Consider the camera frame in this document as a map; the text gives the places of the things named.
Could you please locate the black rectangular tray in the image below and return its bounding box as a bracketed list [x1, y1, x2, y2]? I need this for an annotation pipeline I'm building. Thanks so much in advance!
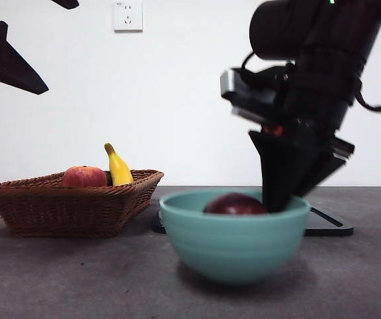
[152, 204, 355, 237]

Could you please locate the red yellow apple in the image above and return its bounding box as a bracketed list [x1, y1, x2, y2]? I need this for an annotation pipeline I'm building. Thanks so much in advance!
[61, 165, 108, 188]

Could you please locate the yellow banana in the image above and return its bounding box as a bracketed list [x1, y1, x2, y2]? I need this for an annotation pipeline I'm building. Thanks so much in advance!
[104, 142, 134, 187]

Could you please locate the teal ribbed bowl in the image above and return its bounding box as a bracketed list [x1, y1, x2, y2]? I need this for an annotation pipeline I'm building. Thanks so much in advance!
[159, 189, 312, 286]

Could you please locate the black braided cable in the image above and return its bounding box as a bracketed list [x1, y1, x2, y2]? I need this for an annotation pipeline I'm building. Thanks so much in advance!
[354, 19, 381, 112]

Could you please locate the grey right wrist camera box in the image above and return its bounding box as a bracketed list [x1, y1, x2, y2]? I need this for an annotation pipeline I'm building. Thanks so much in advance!
[219, 68, 279, 110]

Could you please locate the white wall socket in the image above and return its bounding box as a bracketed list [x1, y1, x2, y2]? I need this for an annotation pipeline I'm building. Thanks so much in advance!
[114, 1, 144, 33]

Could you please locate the brown wicker basket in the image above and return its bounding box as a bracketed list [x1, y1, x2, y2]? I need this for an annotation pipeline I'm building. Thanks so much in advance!
[0, 169, 165, 239]

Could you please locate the dark red plum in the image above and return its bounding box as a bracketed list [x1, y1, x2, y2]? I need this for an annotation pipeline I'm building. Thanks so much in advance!
[203, 192, 269, 215]

